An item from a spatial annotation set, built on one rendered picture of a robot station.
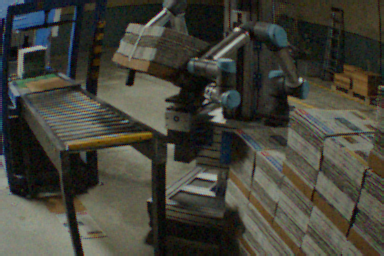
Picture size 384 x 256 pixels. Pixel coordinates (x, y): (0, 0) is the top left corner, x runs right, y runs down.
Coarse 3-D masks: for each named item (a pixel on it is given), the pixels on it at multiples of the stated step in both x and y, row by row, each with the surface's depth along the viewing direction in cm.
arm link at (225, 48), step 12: (252, 24) 214; (228, 36) 212; (240, 36) 212; (252, 36) 216; (216, 48) 205; (228, 48) 207; (192, 60) 202; (204, 60) 199; (216, 60) 202; (192, 72) 202; (204, 72) 197
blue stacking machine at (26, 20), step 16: (0, 0) 448; (16, 0) 458; (0, 16) 450; (16, 16) 467; (32, 16) 483; (48, 16) 499; (16, 32) 581; (32, 32) 492; (48, 32) 508; (16, 48) 569; (48, 48) 516; (48, 64) 524
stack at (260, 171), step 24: (240, 144) 207; (264, 144) 196; (240, 168) 207; (264, 168) 180; (240, 192) 206; (264, 192) 178; (288, 192) 156; (240, 216) 203; (288, 216) 154; (312, 216) 134; (264, 240) 173; (312, 240) 132; (336, 240) 115
